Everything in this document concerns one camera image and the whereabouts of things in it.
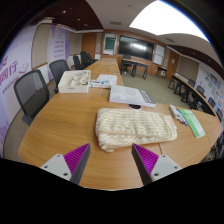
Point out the blue marker pen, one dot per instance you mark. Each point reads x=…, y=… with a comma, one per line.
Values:
x=181, y=118

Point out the large white flat book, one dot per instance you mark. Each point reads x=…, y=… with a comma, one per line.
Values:
x=126, y=95

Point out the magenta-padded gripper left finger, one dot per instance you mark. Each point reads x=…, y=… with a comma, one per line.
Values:
x=53, y=165

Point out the white printed paper sheet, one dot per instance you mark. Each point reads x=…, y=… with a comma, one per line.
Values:
x=108, y=79

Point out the green booklet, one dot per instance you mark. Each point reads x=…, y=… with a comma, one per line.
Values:
x=193, y=123

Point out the white-framed green wall board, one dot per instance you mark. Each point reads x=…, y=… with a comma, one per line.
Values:
x=109, y=43

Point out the row of black office chairs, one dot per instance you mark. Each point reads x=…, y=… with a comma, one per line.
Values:
x=83, y=58
x=200, y=90

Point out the bright ceiling light panel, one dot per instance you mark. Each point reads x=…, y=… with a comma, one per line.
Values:
x=163, y=20

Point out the brown wooden door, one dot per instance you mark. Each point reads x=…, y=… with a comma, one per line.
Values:
x=89, y=45

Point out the cream zigzag-patterned towel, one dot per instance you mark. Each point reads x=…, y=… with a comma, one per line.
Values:
x=133, y=128

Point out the black mesh office chair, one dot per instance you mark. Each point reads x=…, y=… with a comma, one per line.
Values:
x=30, y=90
x=58, y=68

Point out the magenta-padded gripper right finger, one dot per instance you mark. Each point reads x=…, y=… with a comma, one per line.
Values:
x=165, y=165

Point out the open white cardboard box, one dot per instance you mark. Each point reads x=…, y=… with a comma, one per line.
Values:
x=68, y=87

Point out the small wooden side table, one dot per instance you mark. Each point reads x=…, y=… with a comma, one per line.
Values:
x=162, y=68

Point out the wooden desk with dark legs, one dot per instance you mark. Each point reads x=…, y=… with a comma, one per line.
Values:
x=135, y=62

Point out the dark round cup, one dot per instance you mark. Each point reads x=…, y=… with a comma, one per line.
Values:
x=134, y=106

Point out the long wooden conference table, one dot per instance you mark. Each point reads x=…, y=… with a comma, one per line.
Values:
x=190, y=88

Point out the white wall whiteboard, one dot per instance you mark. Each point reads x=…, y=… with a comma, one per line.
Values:
x=159, y=54

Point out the small white marker box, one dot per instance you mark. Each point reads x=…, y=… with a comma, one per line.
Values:
x=173, y=110

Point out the red marker pen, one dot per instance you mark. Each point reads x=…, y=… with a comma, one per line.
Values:
x=182, y=122

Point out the large black wall screen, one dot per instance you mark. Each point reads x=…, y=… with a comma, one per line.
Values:
x=135, y=47

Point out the blue and white packet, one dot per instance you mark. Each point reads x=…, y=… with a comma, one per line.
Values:
x=96, y=83

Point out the black desk chair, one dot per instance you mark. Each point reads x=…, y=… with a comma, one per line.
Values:
x=126, y=57

